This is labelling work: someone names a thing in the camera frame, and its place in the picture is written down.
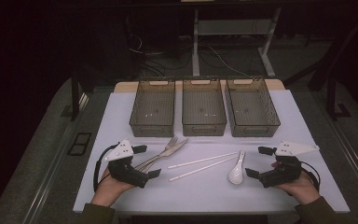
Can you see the white ceramic spoon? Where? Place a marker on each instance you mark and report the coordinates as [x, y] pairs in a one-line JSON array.
[[236, 175]]

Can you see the smoky clear plastic bin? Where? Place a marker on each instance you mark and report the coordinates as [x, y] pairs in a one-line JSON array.
[[203, 109], [152, 109], [250, 109]]

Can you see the white metal desk frame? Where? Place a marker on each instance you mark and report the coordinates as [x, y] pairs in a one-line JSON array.
[[195, 46]]

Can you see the person's right hand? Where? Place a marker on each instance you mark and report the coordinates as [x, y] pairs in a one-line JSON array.
[[301, 188]]

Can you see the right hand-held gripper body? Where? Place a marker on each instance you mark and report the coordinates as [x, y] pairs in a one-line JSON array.
[[284, 174]]

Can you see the metal forks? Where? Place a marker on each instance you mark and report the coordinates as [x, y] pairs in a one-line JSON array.
[[174, 150]]

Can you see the person's left hand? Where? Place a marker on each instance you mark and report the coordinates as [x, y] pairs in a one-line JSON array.
[[108, 189]]

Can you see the steel fork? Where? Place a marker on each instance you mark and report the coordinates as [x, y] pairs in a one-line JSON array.
[[171, 143]]

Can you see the metal floor rail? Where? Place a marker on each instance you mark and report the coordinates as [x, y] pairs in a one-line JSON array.
[[354, 152], [56, 161]]

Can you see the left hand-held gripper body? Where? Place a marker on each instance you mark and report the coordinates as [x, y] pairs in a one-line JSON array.
[[127, 174]]

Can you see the black metal stand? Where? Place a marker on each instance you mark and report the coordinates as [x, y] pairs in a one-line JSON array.
[[332, 96]]

